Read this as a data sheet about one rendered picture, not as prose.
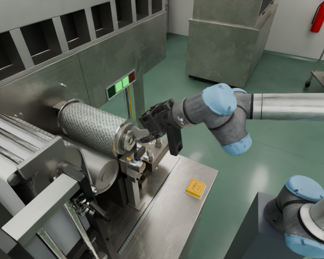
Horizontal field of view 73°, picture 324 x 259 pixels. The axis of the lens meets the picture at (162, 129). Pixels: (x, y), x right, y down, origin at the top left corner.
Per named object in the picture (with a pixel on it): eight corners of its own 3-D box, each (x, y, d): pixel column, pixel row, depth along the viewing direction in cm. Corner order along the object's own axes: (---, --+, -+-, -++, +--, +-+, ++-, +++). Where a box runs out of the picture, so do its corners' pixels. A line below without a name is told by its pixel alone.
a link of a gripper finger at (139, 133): (126, 128, 73) (145, 118, 68) (136, 142, 75) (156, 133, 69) (121, 133, 71) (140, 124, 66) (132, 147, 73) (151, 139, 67)
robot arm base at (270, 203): (300, 206, 95) (310, 193, 89) (306, 240, 84) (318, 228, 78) (263, 197, 99) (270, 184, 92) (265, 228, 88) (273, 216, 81)
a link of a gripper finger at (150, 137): (143, 133, 72) (162, 124, 67) (146, 137, 72) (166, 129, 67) (136, 141, 68) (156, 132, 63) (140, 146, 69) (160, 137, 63)
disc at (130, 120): (115, 166, 77) (109, 135, 67) (114, 166, 77) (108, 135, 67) (139, 141, 86) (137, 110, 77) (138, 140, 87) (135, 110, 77)
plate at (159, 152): (152, 172, 100) (151, 164, 96) (87, 142, 115) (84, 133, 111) (168, 150, 111) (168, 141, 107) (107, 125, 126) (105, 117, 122)
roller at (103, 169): (99, 199, 74) (91, 178, 66) (48, 170, 83) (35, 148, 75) (121, 174, 82) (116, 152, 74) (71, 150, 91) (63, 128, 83)
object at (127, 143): (122, 142, 71) (135, 126, 75) (117, 140, 72) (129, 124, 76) (127, 154, 77) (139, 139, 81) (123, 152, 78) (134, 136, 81)
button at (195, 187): (199, 198, 98) (200, 195, 96) (185, 191, 101) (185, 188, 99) (205, 186, 103) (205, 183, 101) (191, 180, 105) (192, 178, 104)
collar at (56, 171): (71, 200, 53) (63, 184, 49) (54, 189, 55) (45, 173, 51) (90, 180, 57) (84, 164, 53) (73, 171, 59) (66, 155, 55)
